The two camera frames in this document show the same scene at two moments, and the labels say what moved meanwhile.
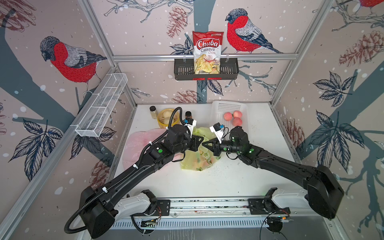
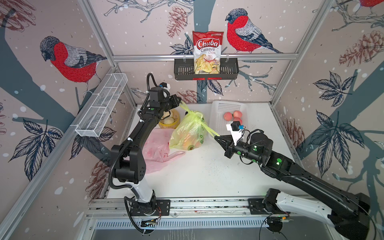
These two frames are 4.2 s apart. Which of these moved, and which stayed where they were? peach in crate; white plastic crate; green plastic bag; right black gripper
Moved: right black gripper; green plastic bag
Stayed: peach in crate; white plastic crate
